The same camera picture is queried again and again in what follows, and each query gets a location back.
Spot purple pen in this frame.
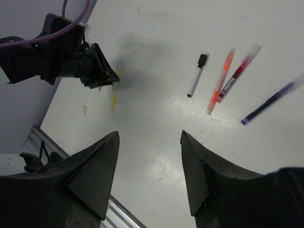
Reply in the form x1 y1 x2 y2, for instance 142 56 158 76
240 72 304 125

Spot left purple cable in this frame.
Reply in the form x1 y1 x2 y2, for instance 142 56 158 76
0 0 91 49

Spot orange pen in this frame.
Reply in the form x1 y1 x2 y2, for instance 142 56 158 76
206 48 235 115

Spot clear cap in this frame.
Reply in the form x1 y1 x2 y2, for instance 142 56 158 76
82 105 87 116

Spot white pen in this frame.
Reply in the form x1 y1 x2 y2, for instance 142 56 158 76
187 53 209 97

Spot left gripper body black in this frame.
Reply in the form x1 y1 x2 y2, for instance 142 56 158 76
38 24 105 89

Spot yellow pen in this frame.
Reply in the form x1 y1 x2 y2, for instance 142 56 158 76
110 82 119 114

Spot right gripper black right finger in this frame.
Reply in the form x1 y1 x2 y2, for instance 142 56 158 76
180 131 304 228

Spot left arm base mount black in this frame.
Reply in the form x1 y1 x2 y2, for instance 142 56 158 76
19 140 69 173

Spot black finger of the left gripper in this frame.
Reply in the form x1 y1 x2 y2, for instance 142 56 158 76
94 43 120 88

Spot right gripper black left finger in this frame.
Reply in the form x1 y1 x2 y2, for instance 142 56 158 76
0 131 120 228

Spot red pen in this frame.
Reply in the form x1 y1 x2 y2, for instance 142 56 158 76
216 44 261 103

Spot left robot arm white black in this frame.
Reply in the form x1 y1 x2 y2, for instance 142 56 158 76
0 24 120 89

